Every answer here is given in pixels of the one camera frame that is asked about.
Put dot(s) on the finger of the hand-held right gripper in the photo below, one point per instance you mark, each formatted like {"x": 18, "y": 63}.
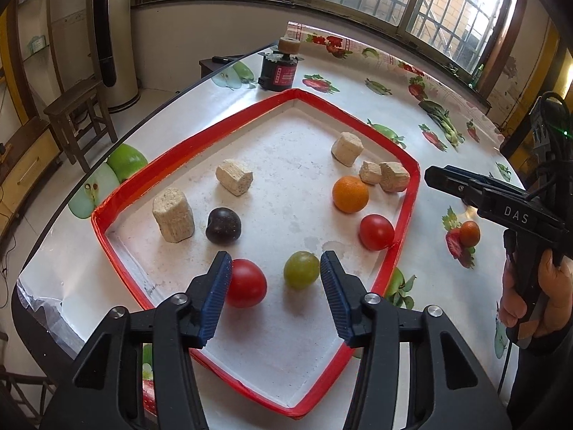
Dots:
{"x": 447, "y": 181}
{"x": 492, "y": 182}

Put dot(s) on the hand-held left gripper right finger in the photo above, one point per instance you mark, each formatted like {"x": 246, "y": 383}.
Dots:
{"x": 335, "y": 295}

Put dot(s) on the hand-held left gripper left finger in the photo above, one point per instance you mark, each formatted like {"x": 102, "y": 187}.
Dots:
{"x": 215, "y": 295}

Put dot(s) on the red tomato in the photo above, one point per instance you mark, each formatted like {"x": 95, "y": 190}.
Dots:
{"x": 377, "y": 231}
{"x": 248, "y": 283}

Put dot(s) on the green grape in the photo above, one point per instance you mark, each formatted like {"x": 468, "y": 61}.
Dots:
{"x": 301, "y": 269}

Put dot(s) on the orange mandarin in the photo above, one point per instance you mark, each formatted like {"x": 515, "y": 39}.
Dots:
{"x": 470, "y": 234}
{"x": 350, "y": 194}

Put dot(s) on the beige puffed grain block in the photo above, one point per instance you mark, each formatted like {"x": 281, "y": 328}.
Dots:
{"x": 395, "y": 176}
{"x": 234, "y": 177}
{"x": 347, "y": 148}
{"x": 173, "y": 215}
{"x": 370, "y": 171}

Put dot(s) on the red rimmed white tray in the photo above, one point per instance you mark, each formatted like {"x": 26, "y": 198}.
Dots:
{"x": 277, "y": 165}

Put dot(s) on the person's right forearm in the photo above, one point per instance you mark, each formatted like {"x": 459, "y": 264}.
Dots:
{"x": 546, "y": 380}

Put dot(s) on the person's right hand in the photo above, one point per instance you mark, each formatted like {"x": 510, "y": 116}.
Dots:
{"x": 559, "y": 295}

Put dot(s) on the dark purple plum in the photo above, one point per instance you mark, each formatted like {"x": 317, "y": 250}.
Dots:
{"x": 223, "y": 226}

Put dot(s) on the fruit print tablecloth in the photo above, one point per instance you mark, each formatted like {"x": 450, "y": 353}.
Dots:
{"x": 358, "y": 112}

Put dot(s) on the black canister with cork top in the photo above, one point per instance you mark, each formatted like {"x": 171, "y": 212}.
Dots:
{"x": 280, "y": 67}

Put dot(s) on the brown wooden stool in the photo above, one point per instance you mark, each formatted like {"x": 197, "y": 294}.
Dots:
{"x": 80, "y": 116}

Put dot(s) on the dark wooden bench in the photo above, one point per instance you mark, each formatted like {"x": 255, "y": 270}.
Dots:
{"x": 215, "y": 69}

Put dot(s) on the wooden television cabinet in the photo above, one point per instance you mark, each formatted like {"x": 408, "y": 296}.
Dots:
{"x": 22, "y": 161}

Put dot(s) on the black remote control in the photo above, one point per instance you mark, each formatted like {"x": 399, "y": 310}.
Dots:
{"x": 224, "y": 59}

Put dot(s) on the white standing air conditioner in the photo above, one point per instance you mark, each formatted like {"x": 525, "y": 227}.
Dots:
{"x": 112, "y": 31}

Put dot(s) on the green box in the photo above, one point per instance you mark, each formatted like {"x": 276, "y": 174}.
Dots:
{"x": 36, "y": 45}

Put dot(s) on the wooden wall shelf unit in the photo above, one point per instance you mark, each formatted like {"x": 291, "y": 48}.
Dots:
{"x": 27, "y": 9}

